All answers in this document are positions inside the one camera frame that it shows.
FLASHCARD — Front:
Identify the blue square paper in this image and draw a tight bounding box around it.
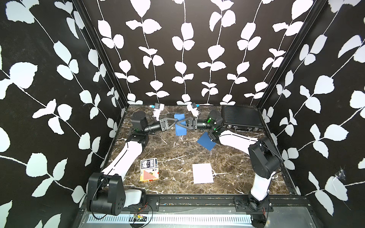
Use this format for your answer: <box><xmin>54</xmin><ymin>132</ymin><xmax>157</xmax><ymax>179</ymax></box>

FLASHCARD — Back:
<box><xmin>174</xmin><ymin>114</ymin><xmax>187</xmax><ymax>136</ymax></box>
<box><xmin>197</xmin><ymin>132</ymin><xmax>216</xmax><ymax>151</ymax></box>

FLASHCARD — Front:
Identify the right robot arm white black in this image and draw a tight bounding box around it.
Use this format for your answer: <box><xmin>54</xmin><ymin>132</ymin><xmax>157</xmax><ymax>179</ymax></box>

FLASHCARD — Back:
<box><xmin>175</xmin><ymin>110</ymin><xmax>281</xmax><ymax>203</ymax></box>

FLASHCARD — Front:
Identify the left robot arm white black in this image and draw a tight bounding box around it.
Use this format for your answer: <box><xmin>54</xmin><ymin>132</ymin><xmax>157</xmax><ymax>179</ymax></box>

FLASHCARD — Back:
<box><xmin>86</xmin><ymin>111</ymin><xmax>178</xmax><ymax>220</ymax></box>

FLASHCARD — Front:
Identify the white square paper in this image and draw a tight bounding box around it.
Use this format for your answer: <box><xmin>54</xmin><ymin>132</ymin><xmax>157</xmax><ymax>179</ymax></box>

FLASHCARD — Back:
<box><xmin>193</xmin><ymin>163</ymin><xmax>214</xmax><ymax>184</ymax></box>

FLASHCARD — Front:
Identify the blue white poker card box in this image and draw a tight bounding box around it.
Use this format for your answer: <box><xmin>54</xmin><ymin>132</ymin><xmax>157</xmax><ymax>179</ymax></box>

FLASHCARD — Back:
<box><xmin>140</xmin><ymin>158</ymin><xmax>158</xmax><ymax>170</ymax></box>

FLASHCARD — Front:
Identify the yellow red card box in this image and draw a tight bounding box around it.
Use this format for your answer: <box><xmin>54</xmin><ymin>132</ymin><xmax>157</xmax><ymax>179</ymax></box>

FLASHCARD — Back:
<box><xmin>140</xmin><ymin>167</ymin><xmax>159</xmax><ymax>182</ymax></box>

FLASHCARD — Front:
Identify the black case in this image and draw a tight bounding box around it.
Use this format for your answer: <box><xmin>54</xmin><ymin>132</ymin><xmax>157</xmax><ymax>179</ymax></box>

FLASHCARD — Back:
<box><xmin>221</xmin><ymin>105</ymin><xmax>263</xmax><ymax>132</ymax></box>

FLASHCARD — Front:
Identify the small green circuit board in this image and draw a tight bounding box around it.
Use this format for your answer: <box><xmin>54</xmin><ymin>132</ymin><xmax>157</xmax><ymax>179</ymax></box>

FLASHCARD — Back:
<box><xmin>132</xmin><ymin>215</ymin><xmax>147</xmax><ymax>223</ymax></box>

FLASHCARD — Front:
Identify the white perforated strip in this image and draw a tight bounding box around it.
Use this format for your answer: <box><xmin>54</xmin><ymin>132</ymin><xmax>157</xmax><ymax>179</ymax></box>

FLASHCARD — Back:
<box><xmin>86</xmin><ymin>214</ymin><xmax>252</xmax><ymax>226</ymax></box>

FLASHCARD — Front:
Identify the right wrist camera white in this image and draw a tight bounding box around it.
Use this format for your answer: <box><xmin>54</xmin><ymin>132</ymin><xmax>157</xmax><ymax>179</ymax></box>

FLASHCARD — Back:
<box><xmin>186</xmin><ymin>103</ymin><xmax>200</xmax><ymax>117</ymax></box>

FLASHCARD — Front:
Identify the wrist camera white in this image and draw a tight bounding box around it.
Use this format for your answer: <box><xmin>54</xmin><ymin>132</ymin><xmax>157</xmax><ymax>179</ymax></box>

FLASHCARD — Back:
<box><xmin>149</xmin><ymin>103</ymin><xmax>164</xmax><ymax>121</ymax></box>
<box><xmin>186</xmin><ymin>103</ymin><xmax>200</xmax><ymax>117</ymax></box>

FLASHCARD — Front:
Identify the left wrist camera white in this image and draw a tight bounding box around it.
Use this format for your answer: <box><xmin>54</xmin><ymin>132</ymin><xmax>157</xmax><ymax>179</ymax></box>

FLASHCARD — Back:
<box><xmin>149</xmin><ymin>103</ymin><xmax>164</xmax><ymax>121</ymax></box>

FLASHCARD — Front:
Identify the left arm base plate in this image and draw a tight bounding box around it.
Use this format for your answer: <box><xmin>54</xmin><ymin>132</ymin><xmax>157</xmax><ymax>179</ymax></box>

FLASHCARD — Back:
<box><xmin>122</xmin><ymin>195</ymin><xmax>160</xmax><ymax>213</ymax></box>

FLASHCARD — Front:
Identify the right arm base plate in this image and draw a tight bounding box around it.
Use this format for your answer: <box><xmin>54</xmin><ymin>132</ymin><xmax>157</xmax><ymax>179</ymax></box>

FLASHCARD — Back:
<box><xmin>233</xmin><ymin>195</ymin><xmax>273</xmax><ymax>214</ymax></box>

